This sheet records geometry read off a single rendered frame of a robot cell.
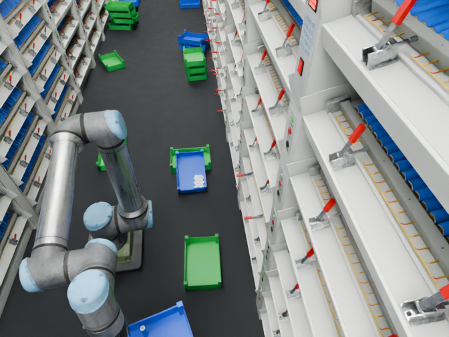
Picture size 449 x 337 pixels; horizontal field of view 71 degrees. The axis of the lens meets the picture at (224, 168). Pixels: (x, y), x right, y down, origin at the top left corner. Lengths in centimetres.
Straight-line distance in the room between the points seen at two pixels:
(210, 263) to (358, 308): 131
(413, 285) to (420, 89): 25
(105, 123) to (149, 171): 120
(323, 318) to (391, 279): 40
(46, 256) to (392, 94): 87
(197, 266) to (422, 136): 163
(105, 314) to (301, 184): 57
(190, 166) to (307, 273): 155
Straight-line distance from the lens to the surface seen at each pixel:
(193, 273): 188
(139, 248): 195
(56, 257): 96
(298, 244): 95
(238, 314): 179
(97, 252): 92
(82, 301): 83
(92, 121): 127
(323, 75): 68
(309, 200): 80
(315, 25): 65
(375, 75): 48
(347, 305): 68
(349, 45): 55
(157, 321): 130
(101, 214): 170
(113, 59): 401
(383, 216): 55
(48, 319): 201
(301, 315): 108
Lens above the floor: 169
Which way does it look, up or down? 46 degrees down
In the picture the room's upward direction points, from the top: straight up
